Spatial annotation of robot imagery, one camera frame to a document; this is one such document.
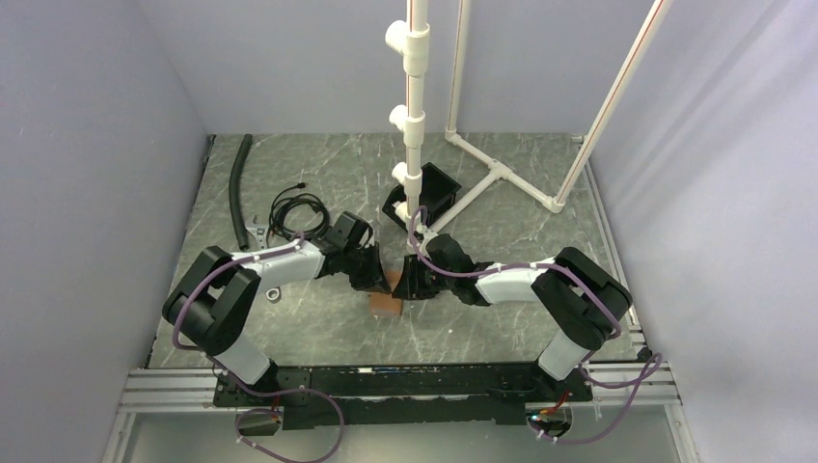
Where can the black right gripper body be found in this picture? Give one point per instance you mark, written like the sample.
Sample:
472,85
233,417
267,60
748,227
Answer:
431,281

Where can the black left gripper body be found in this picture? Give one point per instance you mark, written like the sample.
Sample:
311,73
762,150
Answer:
352,266

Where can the black card tray box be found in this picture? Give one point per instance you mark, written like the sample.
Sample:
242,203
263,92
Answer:
438,193

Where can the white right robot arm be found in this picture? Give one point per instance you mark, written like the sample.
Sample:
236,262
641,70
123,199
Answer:
585,301

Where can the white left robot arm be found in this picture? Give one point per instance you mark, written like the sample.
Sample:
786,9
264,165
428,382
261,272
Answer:
209,307

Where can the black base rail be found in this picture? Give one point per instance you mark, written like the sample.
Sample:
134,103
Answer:
498,392

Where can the white pvc pipe frame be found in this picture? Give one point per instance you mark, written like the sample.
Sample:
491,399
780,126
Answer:
513,66

